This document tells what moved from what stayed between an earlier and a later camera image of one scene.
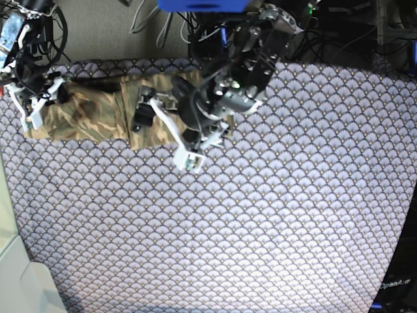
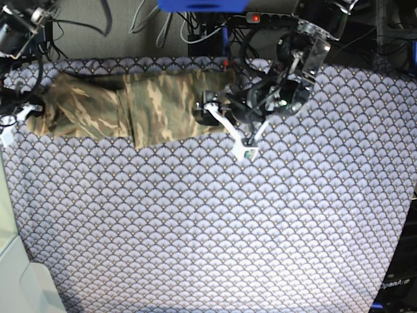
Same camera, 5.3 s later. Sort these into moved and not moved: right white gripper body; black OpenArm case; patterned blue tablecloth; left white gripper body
Moved: right white gripper body; left white gripper body
Not moved: black OpenArm case; patterned blue tablecloth
